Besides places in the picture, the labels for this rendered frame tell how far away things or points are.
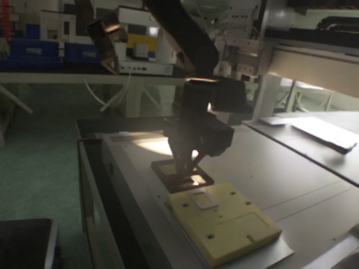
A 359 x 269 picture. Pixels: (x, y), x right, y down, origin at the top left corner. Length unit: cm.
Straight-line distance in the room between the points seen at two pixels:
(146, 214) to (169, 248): 9
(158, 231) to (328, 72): 52
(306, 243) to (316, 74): 39
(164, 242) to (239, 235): 13
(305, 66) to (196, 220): 47
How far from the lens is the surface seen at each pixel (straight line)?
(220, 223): 44
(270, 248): 47
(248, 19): 68
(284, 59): 72
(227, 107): 48
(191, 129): 46
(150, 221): 47
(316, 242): 56
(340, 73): 64
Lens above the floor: 118
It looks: 22 degrees down
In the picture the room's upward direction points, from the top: 9 degrees clockwise
